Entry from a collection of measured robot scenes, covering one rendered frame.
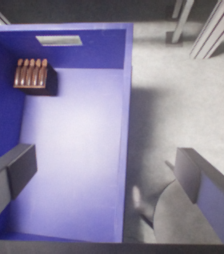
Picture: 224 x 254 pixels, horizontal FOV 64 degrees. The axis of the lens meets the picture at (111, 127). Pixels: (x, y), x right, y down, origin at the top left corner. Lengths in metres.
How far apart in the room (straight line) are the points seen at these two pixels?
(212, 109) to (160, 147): 0.29
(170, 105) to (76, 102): 0.43
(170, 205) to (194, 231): 0.09
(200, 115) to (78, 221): 0.65
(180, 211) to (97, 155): 0.30
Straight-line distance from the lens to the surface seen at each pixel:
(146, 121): 0.83
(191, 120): 0.87
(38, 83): 0.62
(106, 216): 0.63
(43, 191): 0.67
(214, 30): 0.81
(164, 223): 0.60
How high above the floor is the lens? 0.81
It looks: 79 degrees down
